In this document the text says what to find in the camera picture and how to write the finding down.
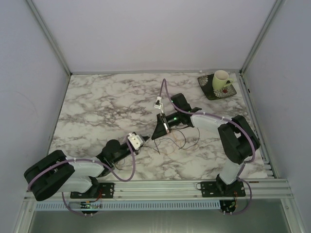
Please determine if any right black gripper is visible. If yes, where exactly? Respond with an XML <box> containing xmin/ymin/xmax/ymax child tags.
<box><xmin>152</xmin><ymin>111</ymin><xmax>181</xmax><ymax>140</ymax></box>

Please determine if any yellow wire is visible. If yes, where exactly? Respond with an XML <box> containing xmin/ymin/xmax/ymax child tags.
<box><xmin>145</xmin><ymin>135</ymin><xmax>185</xmax><ymax>156</ymax></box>

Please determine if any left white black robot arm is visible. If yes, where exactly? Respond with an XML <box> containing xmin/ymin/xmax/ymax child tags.
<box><xmin>24</xmin><ymin>133</ymin><xmax>149</xmax><ymax>201</ymax></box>

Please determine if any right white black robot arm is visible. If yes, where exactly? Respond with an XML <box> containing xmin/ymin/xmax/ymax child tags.
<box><xmin>151</xmin><ymin>93</ymin><xmax>260</xmax><ymax>196</ymax></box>

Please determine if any black floral square plate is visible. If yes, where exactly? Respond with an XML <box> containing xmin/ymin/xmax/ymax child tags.
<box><xmin>197</xmin><ymin>74</ymin><xmax>238</xmax><ymax>100</ymax></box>

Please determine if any light green mug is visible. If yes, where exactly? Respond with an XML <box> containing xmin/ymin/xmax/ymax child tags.
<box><xmin>212</xmin><ymin>70</ymin><xmax>234</xmax><ymax>90</ymax></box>

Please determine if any left green circuit board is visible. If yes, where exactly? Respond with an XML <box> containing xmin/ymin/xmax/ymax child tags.
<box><xmin>80</xmin><ymin>201</ymin><xmax>102</xmax><ymax>210</ymax></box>

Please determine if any right black circuit board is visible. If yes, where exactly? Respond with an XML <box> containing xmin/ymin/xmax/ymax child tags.
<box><xmin>220</xmin><ymin>200</ymin><xmax>237</xmax><ymax>215</ymax></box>

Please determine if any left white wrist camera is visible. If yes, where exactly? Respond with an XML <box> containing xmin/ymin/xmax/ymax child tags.
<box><xmin>127</xmin><ymin>132</ymin><xmax>145</xmax><ymax>150</ymax></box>

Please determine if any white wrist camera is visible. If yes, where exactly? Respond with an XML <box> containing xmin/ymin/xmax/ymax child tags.
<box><xmin>154</xmin><ymin>96</ymin><xmax>164</xmax><ymax>114</ymax></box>
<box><xmin>127</xmin><ymin>132</ymin><xmax>145</xmax><ymax>150</ymax></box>

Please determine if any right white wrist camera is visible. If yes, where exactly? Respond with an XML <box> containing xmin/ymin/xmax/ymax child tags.
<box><xmin>154</xmin><ymin>96</ymin><xmax>164</xmax><ymax>114</ymax></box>

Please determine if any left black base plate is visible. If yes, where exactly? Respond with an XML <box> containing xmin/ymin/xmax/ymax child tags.
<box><xmin>70</xmin><ymin>183</ymin><xmax>115</xmax><ymax>199</ymax></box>

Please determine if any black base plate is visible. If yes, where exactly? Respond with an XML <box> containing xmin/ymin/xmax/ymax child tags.
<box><xmin>199</xmin><ymin>181</ymin><xmax>246</xmax><ymax>198</ymax></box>
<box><xmin>70</xmin><ymin>183</ymin><xmax>115</xmax><ymax>199</ymax></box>

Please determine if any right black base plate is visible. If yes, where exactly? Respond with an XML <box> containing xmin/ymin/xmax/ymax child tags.
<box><xmin>199</xmin><ymin>181</ymin><xmax>246</xmax><ymax>198</ymax></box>

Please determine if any blue slotted cable duct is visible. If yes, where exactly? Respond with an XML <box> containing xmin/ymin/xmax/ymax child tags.
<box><xmin>35</xmin><ymin>200</ymin><xmax>220</xmax><ymax>212</ymax></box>

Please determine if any aluminium front rail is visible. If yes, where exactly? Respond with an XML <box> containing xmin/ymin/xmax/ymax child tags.
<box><xmin>24</xmin><ymin>178</ymin><xmax>296</xmax><ymax>202</ymax></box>

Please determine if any right aluminium frame post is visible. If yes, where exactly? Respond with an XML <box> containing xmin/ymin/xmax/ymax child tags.
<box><xmin>240</xmin><ymin>0</ymin><xmax>286</xmax><ymax>76</ymax></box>

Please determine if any aluminium frame post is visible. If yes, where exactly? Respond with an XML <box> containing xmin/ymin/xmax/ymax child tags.
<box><xmin>25</xmin><ymin>0</ymin><xmax>72</xmax><ymax>77</ymax></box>
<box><xmin>240</xmin><ymin>0</ymin><xmax>286</xmax><ymax>76</ymax></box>

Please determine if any left aluminium frame post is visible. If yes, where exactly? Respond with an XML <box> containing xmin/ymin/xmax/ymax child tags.
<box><xmin>25</xmin><ymin>0</ymin><xmax>72</xmax><ymax>77</ymax></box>

